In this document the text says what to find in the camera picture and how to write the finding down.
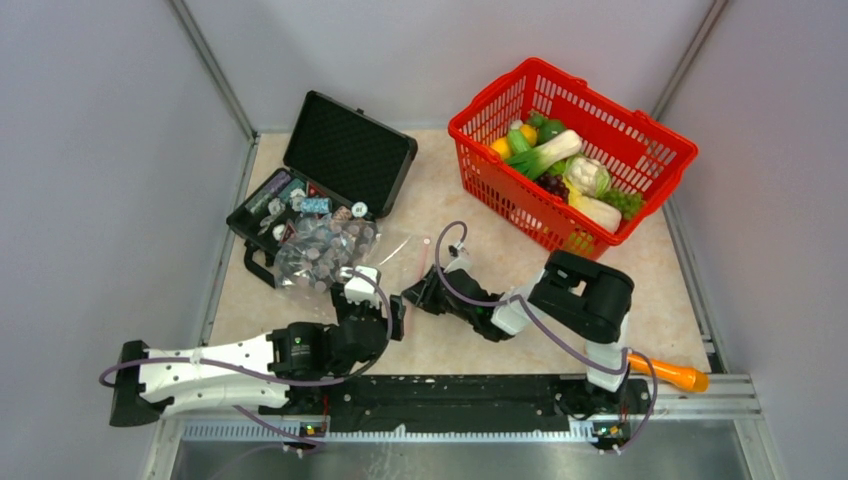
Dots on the purple toy grapes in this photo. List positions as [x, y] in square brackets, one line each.
[554, 185]

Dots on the green toy pepper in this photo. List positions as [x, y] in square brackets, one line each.
[546, 128]

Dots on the black poker chip case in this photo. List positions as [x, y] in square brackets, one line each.
[335, 152]

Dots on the green toy grapes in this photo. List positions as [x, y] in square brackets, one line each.
[628, 204]

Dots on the red plastic basket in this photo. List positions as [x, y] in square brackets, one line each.
[643, 155]

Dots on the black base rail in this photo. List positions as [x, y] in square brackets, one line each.
[459, 404]

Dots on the white green toy leek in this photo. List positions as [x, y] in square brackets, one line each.
[536, 161]

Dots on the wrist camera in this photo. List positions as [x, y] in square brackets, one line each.
[459, 259]
[360, 285]

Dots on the toy cauliflower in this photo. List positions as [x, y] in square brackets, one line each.
[587, 175]

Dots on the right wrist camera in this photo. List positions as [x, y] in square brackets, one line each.
[459, 259]

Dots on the orange toy carrot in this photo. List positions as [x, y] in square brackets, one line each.
[687, 379]

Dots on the white dealer button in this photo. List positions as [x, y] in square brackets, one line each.
[359, 209]

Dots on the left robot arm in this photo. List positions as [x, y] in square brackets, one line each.
[149, 384]

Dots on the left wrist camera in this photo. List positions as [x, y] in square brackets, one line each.
[360, 285]

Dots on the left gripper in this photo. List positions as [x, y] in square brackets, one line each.
[396, 310]

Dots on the clear zip top bag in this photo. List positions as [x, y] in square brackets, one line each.
[314, 257]

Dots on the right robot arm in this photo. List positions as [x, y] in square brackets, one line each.
[588, 298]

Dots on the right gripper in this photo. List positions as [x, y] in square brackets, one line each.
[423, 292]

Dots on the green toy cucumber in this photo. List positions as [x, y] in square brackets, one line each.
[518, 142]

